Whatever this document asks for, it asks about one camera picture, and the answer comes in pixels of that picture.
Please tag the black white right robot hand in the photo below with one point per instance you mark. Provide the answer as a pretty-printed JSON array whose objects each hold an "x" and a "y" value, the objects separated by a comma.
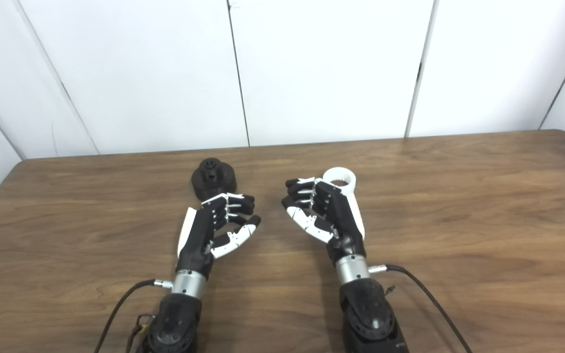
[{"x": 342, "y": 215}]

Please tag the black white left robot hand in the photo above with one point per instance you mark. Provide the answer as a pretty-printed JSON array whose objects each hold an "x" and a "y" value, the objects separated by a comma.
[{"x": 195, "y": 235}]

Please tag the round black plastic part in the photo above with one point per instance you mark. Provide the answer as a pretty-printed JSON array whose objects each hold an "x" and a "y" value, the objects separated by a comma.
[{"x": 214, "y": 179}]

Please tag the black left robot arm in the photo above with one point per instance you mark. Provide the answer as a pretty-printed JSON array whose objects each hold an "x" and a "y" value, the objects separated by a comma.
[{"x": 174, "y": 318}]

